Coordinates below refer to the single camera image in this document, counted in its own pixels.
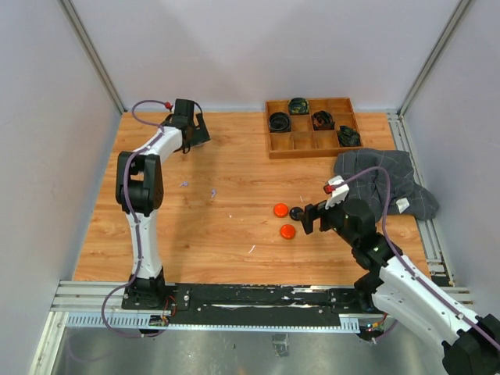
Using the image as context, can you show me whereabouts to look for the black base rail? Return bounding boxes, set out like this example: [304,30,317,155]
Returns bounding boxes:
[121,283,383,329]

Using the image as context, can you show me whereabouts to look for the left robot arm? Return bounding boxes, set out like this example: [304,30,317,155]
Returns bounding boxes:
[115,98,210,309]

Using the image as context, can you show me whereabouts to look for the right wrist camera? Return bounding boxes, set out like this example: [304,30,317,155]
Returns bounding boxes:
[323,176,349,209]

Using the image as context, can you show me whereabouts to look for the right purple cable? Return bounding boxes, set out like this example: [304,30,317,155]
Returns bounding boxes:
[323,166,500,351]

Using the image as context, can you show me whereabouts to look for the coiled red black strap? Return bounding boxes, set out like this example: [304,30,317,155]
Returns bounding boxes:
[311,110,336,130]

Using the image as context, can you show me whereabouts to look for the grey checked cloth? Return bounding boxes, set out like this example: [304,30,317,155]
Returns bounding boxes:
[333,148,439,221]

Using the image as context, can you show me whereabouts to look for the black earbud case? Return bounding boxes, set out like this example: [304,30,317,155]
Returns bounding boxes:
[289,206,304,221]

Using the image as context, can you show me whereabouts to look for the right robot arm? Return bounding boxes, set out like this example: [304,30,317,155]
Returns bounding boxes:
[295,199,499,374]

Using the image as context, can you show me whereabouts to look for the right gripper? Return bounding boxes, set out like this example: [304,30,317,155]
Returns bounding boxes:
[298,195,358,247]

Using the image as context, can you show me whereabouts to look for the orange earbud case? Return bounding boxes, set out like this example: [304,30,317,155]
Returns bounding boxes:
[280,224,296,240]
[273,203,289,218]

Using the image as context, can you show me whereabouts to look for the wooden compartment tray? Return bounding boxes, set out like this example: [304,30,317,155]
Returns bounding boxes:
[266,97,364,159]

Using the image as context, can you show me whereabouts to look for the coiled green black strap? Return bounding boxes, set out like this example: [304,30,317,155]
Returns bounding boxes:
[287,97,310,116]

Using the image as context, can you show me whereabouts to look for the coiled dark strap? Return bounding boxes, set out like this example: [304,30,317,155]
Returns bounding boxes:
[336,125,363,148]

